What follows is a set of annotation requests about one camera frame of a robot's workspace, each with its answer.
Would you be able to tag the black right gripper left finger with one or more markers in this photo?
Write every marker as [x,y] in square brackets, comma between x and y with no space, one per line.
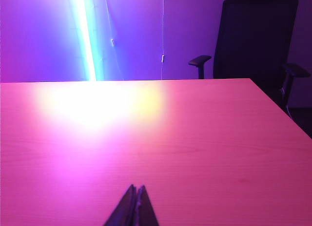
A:
[123,211]

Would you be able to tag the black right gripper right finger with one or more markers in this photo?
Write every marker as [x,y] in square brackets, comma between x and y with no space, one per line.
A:
[145,211]

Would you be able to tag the bright LED light tube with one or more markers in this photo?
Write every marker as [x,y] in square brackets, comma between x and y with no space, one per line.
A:
[84,36]

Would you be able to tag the black office chair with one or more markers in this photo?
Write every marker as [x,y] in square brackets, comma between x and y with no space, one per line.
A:
[253,38]

